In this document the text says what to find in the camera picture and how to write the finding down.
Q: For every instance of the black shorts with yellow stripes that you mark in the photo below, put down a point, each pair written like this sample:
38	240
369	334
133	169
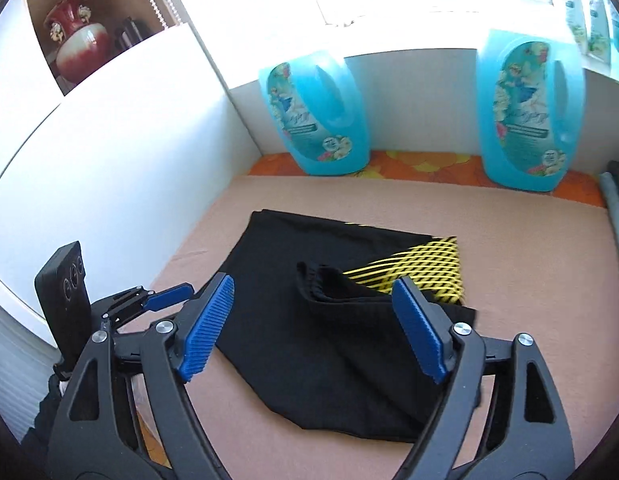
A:
312	329

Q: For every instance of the right blue detergent bottle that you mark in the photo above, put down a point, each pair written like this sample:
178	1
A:
531	94

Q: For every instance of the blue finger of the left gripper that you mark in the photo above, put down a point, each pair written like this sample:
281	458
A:
156	301

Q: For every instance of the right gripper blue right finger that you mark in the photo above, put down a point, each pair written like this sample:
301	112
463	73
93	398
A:
526	434

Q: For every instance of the white wardrobe cabinet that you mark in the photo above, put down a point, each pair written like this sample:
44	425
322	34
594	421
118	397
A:
125	164

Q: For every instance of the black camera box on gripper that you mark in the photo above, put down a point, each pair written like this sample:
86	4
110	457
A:
62	274

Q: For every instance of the orange floral bed sheet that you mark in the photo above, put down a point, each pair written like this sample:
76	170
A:
449	168

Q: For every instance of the red white ceramic vase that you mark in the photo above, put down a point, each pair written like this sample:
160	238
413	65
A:
84	45

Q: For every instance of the peach towel on bed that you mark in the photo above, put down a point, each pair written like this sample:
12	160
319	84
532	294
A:
530	263

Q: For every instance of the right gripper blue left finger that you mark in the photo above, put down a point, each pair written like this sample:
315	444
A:
97	434

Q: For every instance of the left blue detergent bottle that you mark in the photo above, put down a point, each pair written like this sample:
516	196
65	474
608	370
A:
319	113

